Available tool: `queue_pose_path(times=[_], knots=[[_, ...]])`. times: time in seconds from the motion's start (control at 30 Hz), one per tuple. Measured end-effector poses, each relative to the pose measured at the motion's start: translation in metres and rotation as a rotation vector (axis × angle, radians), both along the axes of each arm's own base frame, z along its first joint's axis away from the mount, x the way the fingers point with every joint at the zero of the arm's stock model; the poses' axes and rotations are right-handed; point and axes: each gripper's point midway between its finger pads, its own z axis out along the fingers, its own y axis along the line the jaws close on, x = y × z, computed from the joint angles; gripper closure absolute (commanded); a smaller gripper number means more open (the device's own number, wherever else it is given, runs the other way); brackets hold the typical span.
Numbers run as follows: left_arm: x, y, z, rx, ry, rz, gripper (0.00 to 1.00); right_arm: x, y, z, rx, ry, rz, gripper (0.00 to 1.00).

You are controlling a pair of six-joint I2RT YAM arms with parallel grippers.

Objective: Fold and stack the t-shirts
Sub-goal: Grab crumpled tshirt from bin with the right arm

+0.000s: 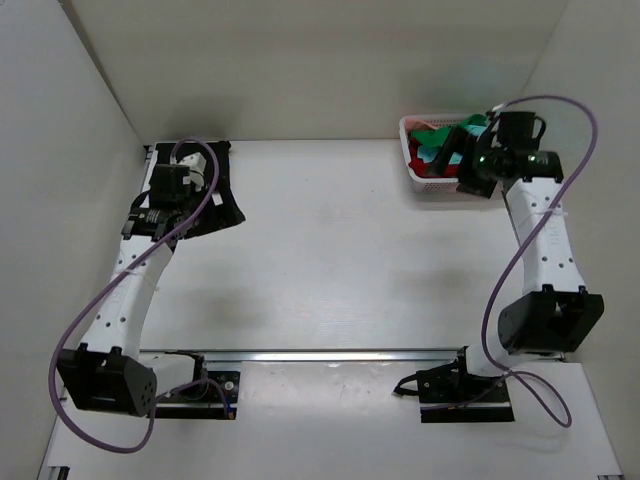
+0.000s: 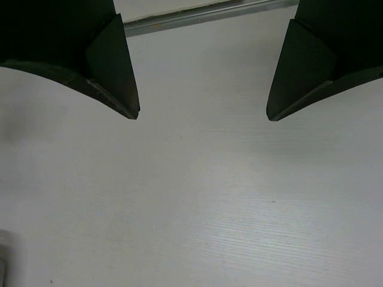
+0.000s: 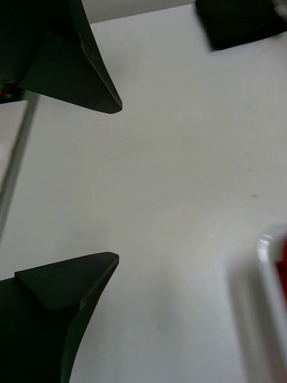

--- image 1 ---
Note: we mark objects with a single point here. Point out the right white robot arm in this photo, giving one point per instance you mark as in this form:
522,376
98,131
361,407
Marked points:
556,310

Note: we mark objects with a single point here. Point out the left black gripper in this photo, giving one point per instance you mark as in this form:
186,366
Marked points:
191,190

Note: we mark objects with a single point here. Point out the folded black t shirt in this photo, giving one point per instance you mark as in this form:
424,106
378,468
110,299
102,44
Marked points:
222,211

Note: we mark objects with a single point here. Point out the white plastic basket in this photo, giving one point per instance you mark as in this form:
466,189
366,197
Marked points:
427,185

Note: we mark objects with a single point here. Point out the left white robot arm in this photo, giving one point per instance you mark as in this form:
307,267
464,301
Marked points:
104,372

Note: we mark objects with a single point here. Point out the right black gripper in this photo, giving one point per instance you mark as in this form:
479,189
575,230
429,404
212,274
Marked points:
471,185

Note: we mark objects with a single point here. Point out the aluminium rail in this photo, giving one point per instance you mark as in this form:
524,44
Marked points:
327,355

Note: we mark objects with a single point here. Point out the red t shirt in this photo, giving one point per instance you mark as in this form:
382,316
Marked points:
417,167

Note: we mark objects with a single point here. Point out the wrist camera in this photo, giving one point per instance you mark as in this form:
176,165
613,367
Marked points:
520,130
196,164

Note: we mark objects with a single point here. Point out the teal t shirt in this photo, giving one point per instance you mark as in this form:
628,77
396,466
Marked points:
429,142

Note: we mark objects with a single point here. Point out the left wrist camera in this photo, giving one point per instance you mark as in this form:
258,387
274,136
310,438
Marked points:
196,164

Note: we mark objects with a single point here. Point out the green t shirt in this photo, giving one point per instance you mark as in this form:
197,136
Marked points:
416,124

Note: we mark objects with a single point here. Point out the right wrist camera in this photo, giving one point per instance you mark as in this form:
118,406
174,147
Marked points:
520,130

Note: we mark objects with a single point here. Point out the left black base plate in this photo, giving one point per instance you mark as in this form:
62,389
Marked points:
204,402

